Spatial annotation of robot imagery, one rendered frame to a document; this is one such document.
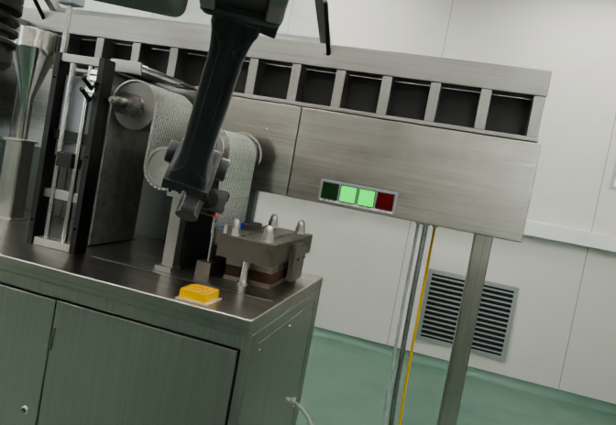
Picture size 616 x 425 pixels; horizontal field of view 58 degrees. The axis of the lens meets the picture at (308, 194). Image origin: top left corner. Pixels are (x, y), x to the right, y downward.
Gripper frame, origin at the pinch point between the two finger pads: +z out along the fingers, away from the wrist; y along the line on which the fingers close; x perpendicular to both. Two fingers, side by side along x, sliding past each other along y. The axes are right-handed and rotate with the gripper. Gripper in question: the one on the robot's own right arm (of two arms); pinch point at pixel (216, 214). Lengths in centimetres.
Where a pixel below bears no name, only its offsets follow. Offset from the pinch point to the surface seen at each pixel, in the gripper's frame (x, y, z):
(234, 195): 9.5, 0.3, 5.3
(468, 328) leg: 2, 75, 53
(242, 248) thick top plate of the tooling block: -8.7, 11.2, -1.1
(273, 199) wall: 124, -70, 234
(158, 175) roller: 6.0, -19.6, -4.9
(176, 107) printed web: 29.7, -23.7, -5.7
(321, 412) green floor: -22, 17, 172
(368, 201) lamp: 24.1, 37.2, 20.8
